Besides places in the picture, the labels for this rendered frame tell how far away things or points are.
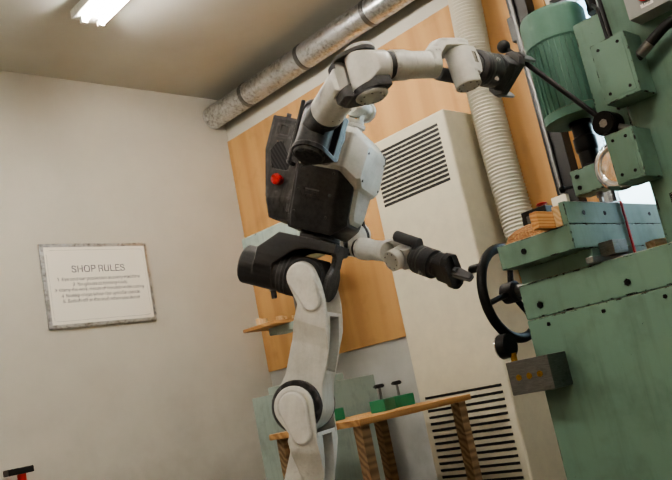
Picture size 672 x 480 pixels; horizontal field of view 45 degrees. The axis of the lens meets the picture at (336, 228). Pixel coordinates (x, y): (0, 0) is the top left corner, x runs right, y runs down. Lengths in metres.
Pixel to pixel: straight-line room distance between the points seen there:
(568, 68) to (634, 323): 0.69
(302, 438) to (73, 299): 2.53
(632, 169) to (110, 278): 3.30
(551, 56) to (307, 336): 0.99
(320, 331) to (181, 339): 2.67
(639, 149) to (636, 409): 0.58
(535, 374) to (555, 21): 0.92
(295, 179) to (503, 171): 1.63
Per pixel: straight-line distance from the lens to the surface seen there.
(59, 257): 4.54
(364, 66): 1.86
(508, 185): 3.66
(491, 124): 3.73
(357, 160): 2.17
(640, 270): 1.91
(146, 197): 4.92
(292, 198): 2.21
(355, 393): 4.19
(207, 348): 4.89
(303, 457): 2.22
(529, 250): 1.99
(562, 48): 2.21
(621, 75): 1.98
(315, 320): 2.19
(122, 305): 4.63
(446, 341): 3.73
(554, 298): 2.02
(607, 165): 2.04
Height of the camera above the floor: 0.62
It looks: 12 degrees up
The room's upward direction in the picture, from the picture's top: 12 degrees counter-clockwise
